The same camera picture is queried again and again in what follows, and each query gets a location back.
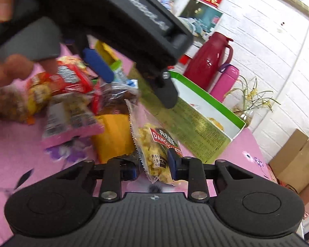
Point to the large brown cardboard box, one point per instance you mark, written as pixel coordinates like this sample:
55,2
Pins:
296,159

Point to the red and yellow snack packet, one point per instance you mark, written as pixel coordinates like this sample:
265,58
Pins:
38,92

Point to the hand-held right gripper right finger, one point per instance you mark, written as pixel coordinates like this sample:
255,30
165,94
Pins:
173,164

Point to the wall poster of bedding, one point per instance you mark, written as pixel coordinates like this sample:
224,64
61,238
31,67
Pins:
203,15

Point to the pink thermos bottle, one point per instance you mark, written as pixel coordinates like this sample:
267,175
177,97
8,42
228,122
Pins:
225,82

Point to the orange snack packet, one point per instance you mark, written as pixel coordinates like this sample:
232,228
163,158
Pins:
115,136

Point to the yellow and green snack packet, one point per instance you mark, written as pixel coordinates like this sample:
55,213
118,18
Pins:
106,54

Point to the clear packet of yellow snacks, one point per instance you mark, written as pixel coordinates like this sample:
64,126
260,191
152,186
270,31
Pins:
154,146

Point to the green cardboard box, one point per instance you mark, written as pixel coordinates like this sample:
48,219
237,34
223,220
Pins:
195,123

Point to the blurred brown snack packet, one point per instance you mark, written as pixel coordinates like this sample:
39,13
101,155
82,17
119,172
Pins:
11,105

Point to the dark red thermos jug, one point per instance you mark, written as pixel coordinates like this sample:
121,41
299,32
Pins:
207,61

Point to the person's left hand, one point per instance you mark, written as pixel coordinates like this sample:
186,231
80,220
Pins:
12,69

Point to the pink snack packet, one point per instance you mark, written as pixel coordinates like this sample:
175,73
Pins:
69,122

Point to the pink floral tablecloth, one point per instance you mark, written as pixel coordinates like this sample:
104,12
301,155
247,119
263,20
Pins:
15,144

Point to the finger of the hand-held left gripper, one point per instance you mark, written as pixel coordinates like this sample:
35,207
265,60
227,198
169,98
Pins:
166,92
97,64

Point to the plant in glass vase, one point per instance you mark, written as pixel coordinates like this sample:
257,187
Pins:
247,108

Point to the clear packet of brown snacks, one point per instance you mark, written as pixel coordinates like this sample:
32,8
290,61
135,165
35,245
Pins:
118,97

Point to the red snack packet white lettering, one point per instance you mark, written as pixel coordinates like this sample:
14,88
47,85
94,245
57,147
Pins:
72,76

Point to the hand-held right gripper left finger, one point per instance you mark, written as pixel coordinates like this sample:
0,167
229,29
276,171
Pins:
130,171

